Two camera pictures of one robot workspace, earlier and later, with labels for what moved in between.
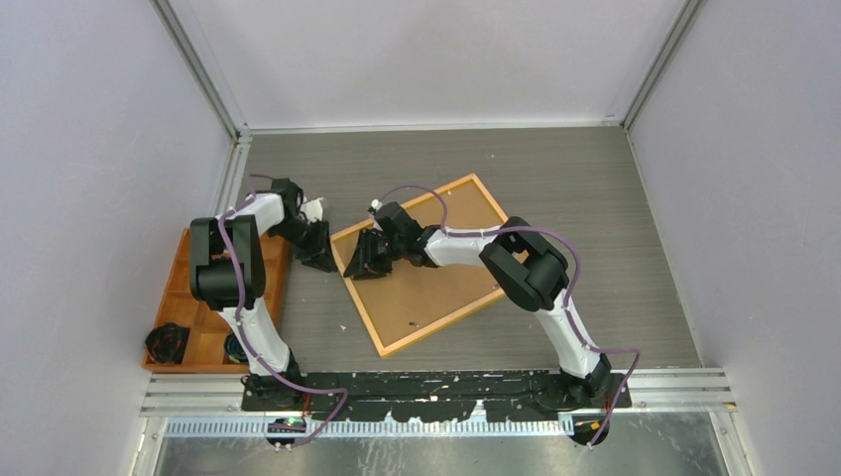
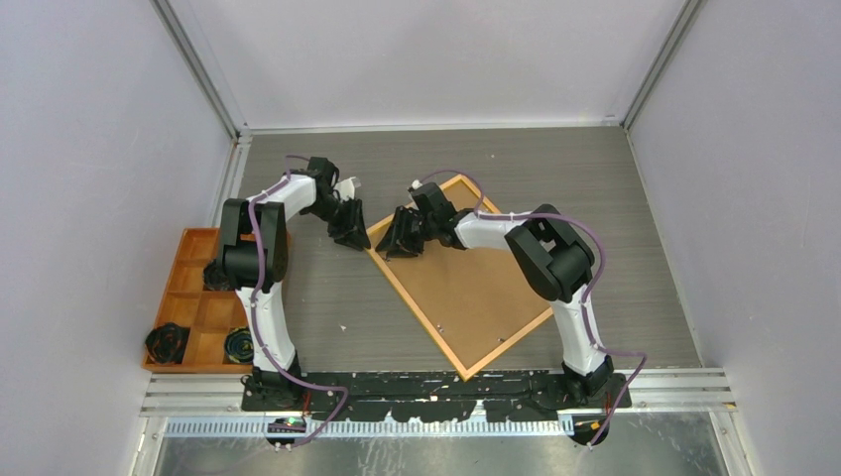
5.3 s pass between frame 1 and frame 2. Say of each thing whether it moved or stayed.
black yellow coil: stayed
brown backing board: moved
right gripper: moved
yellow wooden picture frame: moved
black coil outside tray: stayed
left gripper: moved
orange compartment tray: stayed
